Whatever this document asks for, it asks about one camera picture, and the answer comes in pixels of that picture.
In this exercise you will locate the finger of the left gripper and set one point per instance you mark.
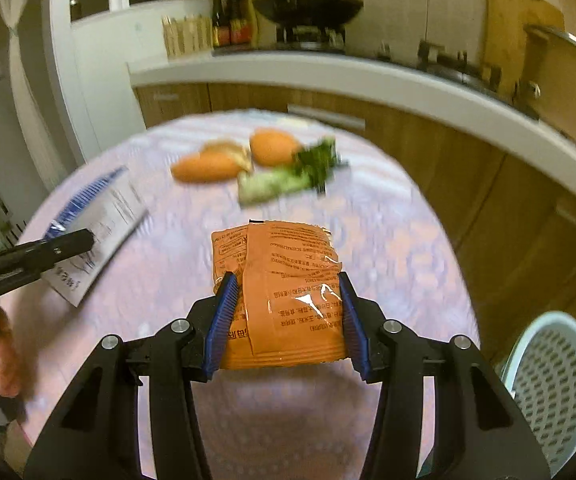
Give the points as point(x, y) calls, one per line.
point(37, 257)

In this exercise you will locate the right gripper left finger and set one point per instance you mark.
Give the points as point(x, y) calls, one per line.
point(92, 432)

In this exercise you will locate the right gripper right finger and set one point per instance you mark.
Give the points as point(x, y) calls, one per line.
point(480, 432)

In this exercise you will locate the blue white milk carton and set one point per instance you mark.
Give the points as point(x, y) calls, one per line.
point(111, 209)

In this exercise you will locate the orange snack packet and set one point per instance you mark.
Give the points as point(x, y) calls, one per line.
point(289, 311)

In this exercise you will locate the orange peel large piece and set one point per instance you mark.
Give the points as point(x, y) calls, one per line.
point(272, 147)

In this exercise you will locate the green bok choy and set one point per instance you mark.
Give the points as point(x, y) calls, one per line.
point(310, 170)

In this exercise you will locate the light blue perforated basket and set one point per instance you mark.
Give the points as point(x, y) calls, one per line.
point(540, 374)

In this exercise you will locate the wooden lower cabinets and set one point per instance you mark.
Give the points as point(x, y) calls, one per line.
point(512, 227)

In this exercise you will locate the woven utensil basket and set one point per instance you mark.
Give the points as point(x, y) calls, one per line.
point(187, 36)

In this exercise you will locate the dark sauce bottle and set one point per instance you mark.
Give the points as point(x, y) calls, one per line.
point(220, 26)

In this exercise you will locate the red label sauce bottle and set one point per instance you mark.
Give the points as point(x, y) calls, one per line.
point(241, 26)

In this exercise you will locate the black gas stove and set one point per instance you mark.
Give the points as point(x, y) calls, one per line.
point(431, 59)

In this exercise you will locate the brown rice cooker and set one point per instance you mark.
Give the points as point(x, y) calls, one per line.
point(547, 86)

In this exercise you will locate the black wok on stove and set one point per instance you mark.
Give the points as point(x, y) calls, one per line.
point(317, 13)

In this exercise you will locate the wooden cutting board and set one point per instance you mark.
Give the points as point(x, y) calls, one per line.
point(505, 38)

